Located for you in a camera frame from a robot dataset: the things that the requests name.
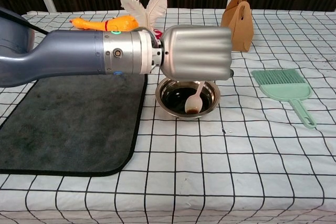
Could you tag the green dustpan brush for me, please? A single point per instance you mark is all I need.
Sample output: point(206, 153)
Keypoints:
point(286, 90)

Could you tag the white feather shuttlecock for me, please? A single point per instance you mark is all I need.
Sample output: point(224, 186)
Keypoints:
point(155, 6)

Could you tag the dark grey towel mat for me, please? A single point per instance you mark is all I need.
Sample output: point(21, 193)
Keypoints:
point(65, 129)

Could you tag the metal bowl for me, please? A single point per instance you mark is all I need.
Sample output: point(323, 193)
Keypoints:
point(172, 98)

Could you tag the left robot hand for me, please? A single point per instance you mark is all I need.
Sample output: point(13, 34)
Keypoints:
point(197, 53)

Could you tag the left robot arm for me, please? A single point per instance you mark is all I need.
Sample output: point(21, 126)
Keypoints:
point(65, 51)

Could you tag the yellow rubber chicken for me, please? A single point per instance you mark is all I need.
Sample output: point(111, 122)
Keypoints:
point(89, 24)

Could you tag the white plastic spoon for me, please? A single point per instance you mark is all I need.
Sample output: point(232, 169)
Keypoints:
point(193, 103)

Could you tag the white checked tablecloth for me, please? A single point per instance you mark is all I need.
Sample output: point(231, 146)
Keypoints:
point(236, 155)

